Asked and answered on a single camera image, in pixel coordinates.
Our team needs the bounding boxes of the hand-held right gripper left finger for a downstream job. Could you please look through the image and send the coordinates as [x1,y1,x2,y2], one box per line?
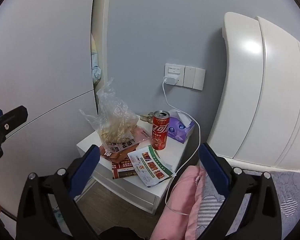
[16,144,108,240]

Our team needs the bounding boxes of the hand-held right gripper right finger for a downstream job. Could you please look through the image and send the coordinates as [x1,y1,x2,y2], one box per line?
[198,142,284,240]

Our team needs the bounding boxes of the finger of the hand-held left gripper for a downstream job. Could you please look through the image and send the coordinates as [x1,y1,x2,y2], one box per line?
[0,106,28,164]

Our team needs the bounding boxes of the brown carton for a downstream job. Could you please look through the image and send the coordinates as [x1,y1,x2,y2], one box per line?
[100,146,138,180]

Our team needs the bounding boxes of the clear plastic bag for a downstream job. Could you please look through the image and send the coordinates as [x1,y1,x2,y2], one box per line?
[79,77,140,147]

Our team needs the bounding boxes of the red soda can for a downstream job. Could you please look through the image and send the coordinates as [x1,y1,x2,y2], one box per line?
[151,110,170,151]

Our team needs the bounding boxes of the pink printed paper bag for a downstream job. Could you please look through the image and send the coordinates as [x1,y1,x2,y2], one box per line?
[104,127,151,159]

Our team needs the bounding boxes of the pink blanket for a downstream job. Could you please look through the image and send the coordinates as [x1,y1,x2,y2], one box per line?
[150,166,208,240]

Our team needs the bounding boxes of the purple tissue pack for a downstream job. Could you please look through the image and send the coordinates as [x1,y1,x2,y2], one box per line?
[166,109,196,144]

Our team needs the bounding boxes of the white nightstand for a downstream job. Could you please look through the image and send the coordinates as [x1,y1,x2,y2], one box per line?
[76,115,199,215]

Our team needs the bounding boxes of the green white leaflet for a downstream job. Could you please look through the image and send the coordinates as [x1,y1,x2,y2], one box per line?
[127,145,177,188]

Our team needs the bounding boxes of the white wardrobe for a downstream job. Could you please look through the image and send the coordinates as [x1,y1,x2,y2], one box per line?
[0,0,112,222]

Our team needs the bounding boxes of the grey heart pattern quilt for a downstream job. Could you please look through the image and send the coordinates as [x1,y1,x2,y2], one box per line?
[190,170,300,240]

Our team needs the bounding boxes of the white headboard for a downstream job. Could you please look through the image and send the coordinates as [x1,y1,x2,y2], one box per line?
[206,12,300,173]

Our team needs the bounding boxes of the folded light clothes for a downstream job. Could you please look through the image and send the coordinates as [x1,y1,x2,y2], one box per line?
[91,34,102,83]

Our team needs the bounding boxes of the white charger plug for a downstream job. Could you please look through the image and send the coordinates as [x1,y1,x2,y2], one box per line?
[162,76,179,86]

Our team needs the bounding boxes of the white charging cable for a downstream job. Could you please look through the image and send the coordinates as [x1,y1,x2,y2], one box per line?
[162,81,202,216]

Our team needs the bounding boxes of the white wall switch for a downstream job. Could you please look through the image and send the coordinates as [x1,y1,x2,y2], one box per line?
[184,66,206,90]

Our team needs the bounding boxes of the white wall socket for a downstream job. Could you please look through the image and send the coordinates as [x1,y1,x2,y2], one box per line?
[164,63,185,87]

